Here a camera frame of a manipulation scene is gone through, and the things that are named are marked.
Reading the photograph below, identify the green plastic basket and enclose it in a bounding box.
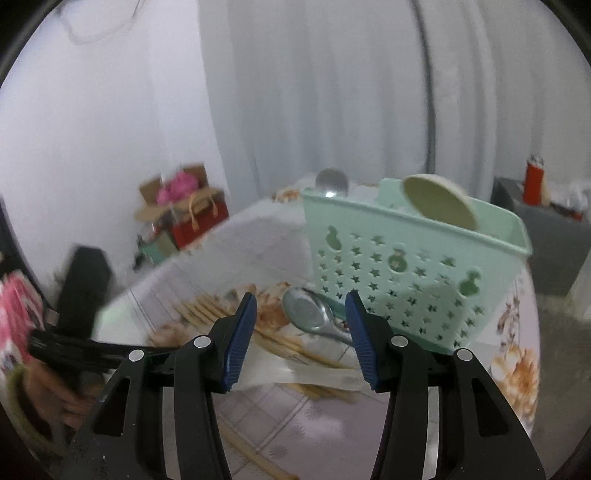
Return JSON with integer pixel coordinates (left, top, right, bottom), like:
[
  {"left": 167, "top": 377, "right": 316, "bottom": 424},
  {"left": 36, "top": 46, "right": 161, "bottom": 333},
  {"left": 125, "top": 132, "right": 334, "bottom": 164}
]
[{"left": 300, "top": 178, "right": 534, "bottom": 357}]

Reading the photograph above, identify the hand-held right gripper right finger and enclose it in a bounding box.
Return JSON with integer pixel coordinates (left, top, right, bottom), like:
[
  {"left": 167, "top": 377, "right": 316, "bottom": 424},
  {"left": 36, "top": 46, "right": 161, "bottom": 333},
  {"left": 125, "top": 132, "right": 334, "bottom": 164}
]
[{"left": 345, "top": 290, "right": 546, "bottom": 480}]

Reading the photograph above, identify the cardboard box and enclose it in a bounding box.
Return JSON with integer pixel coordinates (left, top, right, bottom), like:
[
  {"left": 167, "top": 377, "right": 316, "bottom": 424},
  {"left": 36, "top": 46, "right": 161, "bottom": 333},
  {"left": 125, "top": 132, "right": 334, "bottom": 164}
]
[{"left": 135, "top": 162, "right": 208, "bottom": 223}]

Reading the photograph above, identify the single wooden chopstick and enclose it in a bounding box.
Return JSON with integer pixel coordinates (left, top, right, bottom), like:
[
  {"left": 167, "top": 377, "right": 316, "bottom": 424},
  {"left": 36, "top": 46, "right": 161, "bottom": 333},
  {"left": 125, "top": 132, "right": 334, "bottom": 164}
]
[{"left": 216, "top": 415, "right": 298, "bottom": 480}]

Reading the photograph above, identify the red thermos bottle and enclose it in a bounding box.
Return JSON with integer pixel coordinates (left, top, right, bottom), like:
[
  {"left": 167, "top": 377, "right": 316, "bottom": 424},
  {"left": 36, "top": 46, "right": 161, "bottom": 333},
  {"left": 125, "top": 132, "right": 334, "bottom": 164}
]
[{"left": 523, "top": 156, "right": 546, "bottom": 206}]

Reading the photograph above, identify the pile of wooden chopsticks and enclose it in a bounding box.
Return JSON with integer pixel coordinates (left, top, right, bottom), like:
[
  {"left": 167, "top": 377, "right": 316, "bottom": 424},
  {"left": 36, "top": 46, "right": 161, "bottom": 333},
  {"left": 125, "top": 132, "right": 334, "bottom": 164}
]
[{"left": 173, "top": 293, "right": 363, "bottom": 403}]

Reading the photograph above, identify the dark panel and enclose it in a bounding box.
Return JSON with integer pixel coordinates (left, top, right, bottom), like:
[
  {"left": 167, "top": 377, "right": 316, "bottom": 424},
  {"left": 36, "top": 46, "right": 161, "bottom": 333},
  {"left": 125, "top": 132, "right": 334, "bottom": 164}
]
[{"left": 0, "top": 198, "right": 29, "bottom": 287}]

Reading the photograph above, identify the person's left hand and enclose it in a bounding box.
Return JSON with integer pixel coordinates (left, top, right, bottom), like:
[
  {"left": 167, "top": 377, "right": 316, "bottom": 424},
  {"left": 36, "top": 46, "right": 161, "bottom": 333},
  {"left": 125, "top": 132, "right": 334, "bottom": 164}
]
[{"left": 23, "top": 367, "right": 100, "bottom": 432}]

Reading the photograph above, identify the floral tablecloth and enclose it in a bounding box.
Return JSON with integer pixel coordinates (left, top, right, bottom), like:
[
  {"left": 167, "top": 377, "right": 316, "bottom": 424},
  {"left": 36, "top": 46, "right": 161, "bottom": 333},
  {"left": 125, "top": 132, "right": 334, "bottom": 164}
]
[{"left": 92, "top": 173, "right": 542, "bottom": 480}]

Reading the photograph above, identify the thin wall cable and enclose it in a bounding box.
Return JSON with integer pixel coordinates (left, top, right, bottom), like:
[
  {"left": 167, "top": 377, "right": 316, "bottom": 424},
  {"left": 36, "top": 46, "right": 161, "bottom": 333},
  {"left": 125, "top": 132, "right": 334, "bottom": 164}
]
[{"left": 62, "top": 0, "right": 153, "bottom": 47}]

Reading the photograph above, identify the metal spoon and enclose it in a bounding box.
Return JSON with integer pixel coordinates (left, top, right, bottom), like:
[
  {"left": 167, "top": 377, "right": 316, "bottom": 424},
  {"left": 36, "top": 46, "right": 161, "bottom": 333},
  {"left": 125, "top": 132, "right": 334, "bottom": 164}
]
[{"left": 281, "top": 286, "right": 356, "bottom": 348}]

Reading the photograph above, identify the red bag with handles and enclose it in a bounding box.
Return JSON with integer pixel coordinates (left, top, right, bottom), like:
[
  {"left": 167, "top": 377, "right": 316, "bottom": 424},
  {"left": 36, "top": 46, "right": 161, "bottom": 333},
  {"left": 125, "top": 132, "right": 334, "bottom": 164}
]
[{"left": 171, "top": 187, "right": 230, "bottom": 250}]

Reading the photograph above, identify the white curtain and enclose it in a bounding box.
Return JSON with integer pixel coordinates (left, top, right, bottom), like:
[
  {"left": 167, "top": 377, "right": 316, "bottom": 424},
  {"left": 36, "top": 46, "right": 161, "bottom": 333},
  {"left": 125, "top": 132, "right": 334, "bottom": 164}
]
[{"left": 198, "top": 0, "right": 591, "bottom": 204}]

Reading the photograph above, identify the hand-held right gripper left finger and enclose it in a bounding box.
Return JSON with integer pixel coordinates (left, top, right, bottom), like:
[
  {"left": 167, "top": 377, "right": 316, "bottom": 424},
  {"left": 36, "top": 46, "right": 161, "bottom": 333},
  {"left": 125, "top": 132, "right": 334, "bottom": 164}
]
[{"left": 58, "top": 292, "right": 258, "bottom": 480}]

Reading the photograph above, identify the small green box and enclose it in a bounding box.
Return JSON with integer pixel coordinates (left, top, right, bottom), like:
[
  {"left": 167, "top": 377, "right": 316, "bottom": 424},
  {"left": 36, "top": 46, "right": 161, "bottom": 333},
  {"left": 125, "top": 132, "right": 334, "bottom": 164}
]
[{"left": 141, "top": 231, "right": 178, "bottom": 265}]

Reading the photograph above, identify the cream round spoon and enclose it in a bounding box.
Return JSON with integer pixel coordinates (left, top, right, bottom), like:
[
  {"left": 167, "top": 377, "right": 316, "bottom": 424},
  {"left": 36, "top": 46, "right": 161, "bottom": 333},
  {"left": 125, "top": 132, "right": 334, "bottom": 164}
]
[{"left": 403, "top": 174, "right": 479, "bottom": 232}]

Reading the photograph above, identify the white spoon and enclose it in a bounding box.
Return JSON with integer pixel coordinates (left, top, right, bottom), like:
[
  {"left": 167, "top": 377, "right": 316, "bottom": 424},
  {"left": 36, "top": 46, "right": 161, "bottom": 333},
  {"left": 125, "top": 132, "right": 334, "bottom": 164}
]
[{"left": 242, "top": 353, "right": 372, "bottom": 394}]

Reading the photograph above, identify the grey cabinet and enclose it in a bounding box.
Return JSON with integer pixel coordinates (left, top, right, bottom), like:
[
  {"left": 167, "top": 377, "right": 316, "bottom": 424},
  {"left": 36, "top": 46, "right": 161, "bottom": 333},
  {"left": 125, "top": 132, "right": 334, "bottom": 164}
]
[{"left": 490, "top": 175, "right": 591, "bottom": 297}]

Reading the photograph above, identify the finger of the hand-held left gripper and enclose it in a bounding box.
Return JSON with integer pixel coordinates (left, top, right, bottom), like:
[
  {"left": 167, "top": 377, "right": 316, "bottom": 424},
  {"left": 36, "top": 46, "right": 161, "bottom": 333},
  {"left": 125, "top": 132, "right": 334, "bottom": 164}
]
[
  {"left": 30, "top": 346, "right": 123, "bottom": 376},
  {"left": 28, "top": 330, "right": 155, "bottom": 358}
]

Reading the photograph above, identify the black pole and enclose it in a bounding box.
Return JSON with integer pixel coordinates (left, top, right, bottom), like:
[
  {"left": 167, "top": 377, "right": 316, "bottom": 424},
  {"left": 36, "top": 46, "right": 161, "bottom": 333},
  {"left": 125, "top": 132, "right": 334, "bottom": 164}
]
[{"left": 413, "top": 0, "right": 439, "bottom": 175}]

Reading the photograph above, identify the pink printed cloth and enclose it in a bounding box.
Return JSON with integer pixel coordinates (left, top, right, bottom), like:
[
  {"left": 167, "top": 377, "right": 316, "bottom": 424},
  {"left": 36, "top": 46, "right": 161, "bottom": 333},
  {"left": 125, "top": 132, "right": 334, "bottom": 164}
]
[{"left": 0, "top": 271, "right": 47, "bottom": 393}]

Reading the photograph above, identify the person's left forearm green sleeve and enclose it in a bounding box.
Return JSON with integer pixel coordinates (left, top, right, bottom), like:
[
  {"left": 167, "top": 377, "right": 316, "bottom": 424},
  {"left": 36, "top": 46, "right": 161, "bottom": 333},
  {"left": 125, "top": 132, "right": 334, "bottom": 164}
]
[{"left": 4, "top": 364, "right": 70, "bottom": 457}]

